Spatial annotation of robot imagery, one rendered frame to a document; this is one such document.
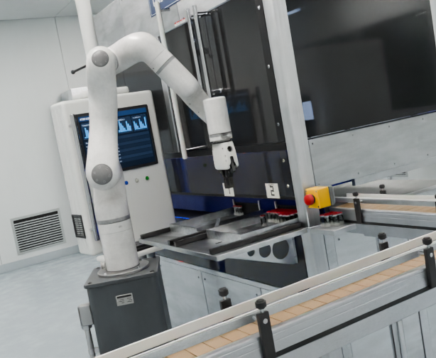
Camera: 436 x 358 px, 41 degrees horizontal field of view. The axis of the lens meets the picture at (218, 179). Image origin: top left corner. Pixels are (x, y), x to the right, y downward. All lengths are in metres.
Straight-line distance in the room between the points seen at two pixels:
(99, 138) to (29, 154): 5.40
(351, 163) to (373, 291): 1.13
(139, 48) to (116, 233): 0.65
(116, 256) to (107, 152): 0.37
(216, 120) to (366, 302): 1.04
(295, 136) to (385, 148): 0.47
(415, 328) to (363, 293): 1.43
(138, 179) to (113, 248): 0.90
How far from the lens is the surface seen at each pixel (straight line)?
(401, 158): 2.55
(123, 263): 2.11
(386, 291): 1.31
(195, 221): 2.69
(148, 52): 2.09
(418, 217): 1.97
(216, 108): 2.09
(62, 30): 7.77
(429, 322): 2.75
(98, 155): 2.04
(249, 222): 2.44
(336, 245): 2.31
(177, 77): 2.09
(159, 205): 3.02
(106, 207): 2.09
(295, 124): 2.17
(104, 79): 2.05
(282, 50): 2.18
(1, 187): 7.38
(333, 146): 2.29
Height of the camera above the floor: 1.34
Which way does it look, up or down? 6 degrees down
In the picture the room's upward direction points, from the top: 10 degrees counter-clockwise
